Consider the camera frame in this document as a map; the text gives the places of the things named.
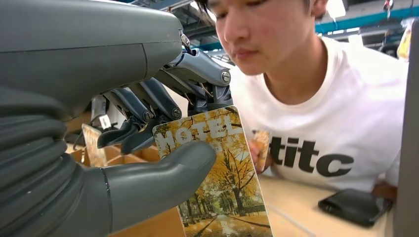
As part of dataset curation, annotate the black phone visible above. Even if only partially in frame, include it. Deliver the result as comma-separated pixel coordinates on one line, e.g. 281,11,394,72
318,188,394,229

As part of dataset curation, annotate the wooden card organizer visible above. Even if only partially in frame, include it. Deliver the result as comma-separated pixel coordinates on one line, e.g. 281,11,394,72
65,111,187,237

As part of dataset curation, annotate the white paper tag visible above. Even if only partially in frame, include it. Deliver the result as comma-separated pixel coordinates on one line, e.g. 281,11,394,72
98,114,112,130

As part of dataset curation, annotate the ceiling light panel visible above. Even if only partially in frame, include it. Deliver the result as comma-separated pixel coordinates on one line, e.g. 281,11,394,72
327,0,347,19

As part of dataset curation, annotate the person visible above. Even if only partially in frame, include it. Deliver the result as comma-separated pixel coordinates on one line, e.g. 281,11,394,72
193,0,410,203

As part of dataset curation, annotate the teal ceiling beam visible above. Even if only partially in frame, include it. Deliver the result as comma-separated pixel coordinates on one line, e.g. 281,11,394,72
315,5,419,35

